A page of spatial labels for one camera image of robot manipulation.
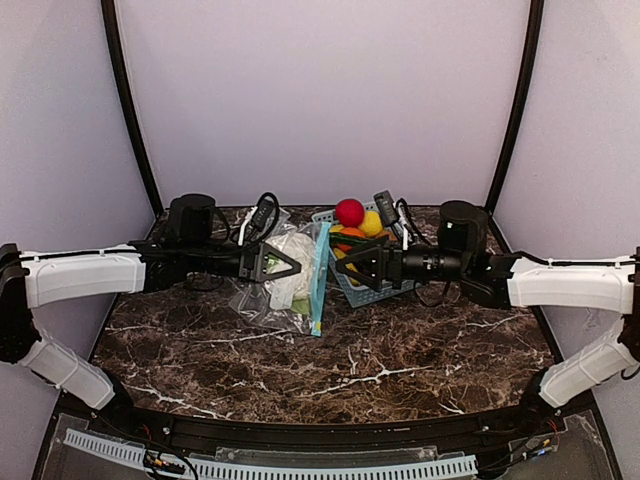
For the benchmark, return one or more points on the light blue perforated basket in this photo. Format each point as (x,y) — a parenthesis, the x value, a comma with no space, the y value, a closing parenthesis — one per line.
(359,295)

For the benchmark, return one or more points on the white toy cauliflower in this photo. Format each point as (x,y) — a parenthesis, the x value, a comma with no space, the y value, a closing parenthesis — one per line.
(293,292)

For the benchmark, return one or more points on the black frame post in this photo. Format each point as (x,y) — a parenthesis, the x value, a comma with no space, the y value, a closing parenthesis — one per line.
(128,109)
(522,86)

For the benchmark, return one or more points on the black left rear frame post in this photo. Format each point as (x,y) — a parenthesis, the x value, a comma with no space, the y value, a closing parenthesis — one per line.
(128,109)

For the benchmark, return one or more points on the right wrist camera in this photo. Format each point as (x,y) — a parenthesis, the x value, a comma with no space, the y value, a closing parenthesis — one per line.
(393,218)

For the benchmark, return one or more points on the light blue slotted cable duct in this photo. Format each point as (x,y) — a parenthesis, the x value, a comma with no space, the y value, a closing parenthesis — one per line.
(232,463)

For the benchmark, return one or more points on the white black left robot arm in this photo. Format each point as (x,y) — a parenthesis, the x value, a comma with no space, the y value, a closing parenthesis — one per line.
(30,280)

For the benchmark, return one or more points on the red toy apple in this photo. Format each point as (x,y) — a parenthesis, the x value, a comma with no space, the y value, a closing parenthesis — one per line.
(350,212)

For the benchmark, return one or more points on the clear zip top bag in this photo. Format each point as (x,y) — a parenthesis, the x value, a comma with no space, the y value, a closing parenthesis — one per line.
(251,301)

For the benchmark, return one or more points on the yellow toy lemon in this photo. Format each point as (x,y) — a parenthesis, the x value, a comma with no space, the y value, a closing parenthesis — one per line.
(371,225)

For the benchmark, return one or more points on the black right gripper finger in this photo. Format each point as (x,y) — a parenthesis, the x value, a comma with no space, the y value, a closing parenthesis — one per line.
(370,256)
(369,276)

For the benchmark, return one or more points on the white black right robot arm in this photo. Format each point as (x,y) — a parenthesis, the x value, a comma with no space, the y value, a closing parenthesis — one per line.
(504,281)

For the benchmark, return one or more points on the green toy cucumber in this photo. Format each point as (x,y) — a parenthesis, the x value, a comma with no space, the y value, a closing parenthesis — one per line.
(338,239)

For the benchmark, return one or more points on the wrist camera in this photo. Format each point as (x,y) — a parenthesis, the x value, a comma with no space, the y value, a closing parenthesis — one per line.
(260,221)
(393,218)

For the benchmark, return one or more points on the yellow toy banana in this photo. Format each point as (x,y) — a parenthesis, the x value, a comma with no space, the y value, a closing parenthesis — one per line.
(340,254)

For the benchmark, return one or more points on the orange toy orange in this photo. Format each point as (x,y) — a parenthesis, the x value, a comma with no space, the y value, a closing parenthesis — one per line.
(352,232)

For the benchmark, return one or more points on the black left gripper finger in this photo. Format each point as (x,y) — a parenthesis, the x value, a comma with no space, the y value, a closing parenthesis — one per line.
(274,259)
(270,276)

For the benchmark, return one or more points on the black front frame rail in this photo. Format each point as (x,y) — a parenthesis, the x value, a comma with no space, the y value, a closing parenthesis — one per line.
(176,424)

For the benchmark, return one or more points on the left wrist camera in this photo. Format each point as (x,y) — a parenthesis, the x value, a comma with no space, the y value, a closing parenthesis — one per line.
(260,221)

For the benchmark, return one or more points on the black right rear frame post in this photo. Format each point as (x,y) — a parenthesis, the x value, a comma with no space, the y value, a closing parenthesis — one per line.
(522,86)

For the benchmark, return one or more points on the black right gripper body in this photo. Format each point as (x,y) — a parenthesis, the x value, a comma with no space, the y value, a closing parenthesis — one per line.
(382,263)

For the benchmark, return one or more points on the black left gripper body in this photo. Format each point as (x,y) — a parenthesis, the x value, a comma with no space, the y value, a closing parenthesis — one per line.
(255,265)

